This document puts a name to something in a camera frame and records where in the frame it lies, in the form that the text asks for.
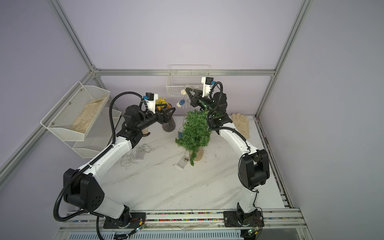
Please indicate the white mesh shelf bin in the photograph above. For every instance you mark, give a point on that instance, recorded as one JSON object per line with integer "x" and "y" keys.
{"x": 60, "y": 118}
{"x": 98, "y": 138}

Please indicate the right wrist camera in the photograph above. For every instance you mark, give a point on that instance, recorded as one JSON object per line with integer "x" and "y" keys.
{"x": 207, "y": 82}

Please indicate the clear battery box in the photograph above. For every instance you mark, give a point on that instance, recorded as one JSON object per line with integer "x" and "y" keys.
{"x": 183, "y": 162}

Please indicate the yellow flowers in vase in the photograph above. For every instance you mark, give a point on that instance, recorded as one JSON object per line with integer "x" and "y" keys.
{"x": 171, "y": 125}

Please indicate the white mesh lower shelf bin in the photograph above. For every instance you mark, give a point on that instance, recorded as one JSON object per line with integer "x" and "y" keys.
{"x": 98, "y": 138}

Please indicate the cream glove in bin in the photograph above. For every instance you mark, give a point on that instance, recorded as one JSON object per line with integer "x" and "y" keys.
{"x": 83, "y": 122}

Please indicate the white wire wall basket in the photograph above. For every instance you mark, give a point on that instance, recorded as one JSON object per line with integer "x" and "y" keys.
{"x": 185, "y": 76}

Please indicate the cream glove left table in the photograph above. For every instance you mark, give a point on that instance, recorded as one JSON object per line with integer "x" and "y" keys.
{"x": 145, "y": 132}

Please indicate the loose string light pile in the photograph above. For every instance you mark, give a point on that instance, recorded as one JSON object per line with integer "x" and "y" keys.
{"x": 136, "y": 155}

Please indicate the cream glove table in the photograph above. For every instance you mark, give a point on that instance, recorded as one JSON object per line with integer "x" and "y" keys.
{"x": 241, "y": 123}
{"x": 145, "y": 132}

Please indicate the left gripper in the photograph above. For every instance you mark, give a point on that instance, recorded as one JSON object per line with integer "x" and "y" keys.
{"x": 165, "y": 119}

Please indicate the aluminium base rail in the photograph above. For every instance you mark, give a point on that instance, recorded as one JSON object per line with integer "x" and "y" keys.
{"x": 214, "y": 219}

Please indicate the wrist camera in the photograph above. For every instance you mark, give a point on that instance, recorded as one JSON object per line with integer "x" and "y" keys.
{"x": 150, "y": 100}
{"x": 207, "y": 82}

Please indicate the cream glove right table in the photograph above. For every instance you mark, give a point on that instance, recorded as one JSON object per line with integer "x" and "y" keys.
{"x": 241, "y": 123}

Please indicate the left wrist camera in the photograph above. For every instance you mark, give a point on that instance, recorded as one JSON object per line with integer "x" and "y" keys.
{"x": 150, "y": 100}

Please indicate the white mesh upper shelf bin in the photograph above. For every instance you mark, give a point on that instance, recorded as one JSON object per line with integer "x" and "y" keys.
{"x": 60, "y": 118}

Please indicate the small green christmas tree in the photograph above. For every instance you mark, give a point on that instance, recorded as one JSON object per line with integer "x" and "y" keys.
{"x": 194, "y": 135}

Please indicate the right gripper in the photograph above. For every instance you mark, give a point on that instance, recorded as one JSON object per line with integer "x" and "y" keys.
{"x": 197, "y": 100}

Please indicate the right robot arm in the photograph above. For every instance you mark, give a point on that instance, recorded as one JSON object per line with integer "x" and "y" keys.
{"x": 253, "y": 165}

